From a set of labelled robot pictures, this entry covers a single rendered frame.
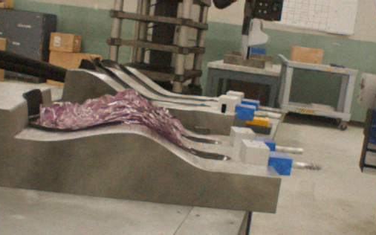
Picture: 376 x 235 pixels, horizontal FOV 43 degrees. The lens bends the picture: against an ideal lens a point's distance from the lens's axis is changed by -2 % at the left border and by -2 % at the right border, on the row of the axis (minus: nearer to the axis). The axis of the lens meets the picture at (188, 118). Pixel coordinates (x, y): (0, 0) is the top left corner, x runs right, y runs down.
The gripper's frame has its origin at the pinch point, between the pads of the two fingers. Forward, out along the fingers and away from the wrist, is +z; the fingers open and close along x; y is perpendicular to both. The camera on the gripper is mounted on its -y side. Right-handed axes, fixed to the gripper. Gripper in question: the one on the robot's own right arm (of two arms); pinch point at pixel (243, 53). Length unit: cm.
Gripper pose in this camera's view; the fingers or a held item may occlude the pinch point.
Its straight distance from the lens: 114.6
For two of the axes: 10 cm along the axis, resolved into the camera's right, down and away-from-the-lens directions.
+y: 9.7, 1.6, -2.1
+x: 2.3, -1.4, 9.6
